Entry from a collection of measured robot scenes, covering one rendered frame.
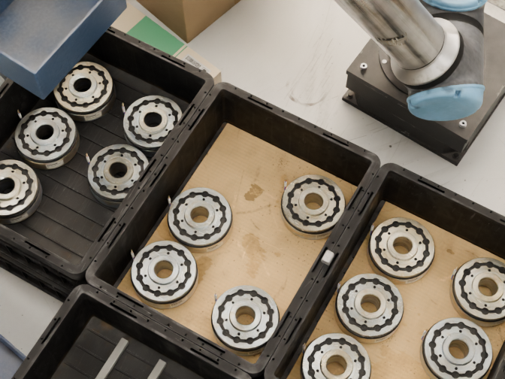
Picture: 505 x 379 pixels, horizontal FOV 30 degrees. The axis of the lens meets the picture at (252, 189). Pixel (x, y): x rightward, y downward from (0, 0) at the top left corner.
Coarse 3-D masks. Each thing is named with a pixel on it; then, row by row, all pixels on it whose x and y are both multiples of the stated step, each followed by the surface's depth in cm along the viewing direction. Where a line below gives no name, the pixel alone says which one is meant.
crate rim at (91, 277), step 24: (216, 96) 151; (240, 96) 151; (192, 120) 149; (288, 120) 149; (336, 144) 148; (144, 192) 144; (360, 192) 144; (336, 240) 140; (96, 264) 139; (96, 288) 137; (144, 312) 135; (288, 312) 135; (192, 336) 134; (240, 360) 132; (264, 360) 132
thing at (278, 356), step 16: (384, 176) 145; (400, 176) 145; (416, 176) 145; (368, 192) 144; (432, 192) 144; (448, 192) 144; (480, 208) 142; (352, 224) 141; (336, 256) 140; (320, 272) 138; (320, 288) 137; (304, 304) 136; (288, 336) 134; (272, 368) 132
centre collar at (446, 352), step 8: (448, 336) 140; (456, 336) 140; (464, 336) 140; (448, 344) 139; (472, 344) 139; (448, 352) 139; (472, 352) 139; (448, 360) 139; (456, 360) 138; (464, 360) 138
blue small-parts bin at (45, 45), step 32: (0, 0) 139; (32, 0) 143; (64, 0) 143; (96, 0) 143; (0, 32) 140; (32, 32) 140; (64, 32) 140; (96, 32) 139; (0, 64) 134; (32, 64) 138; (64, 64) 135
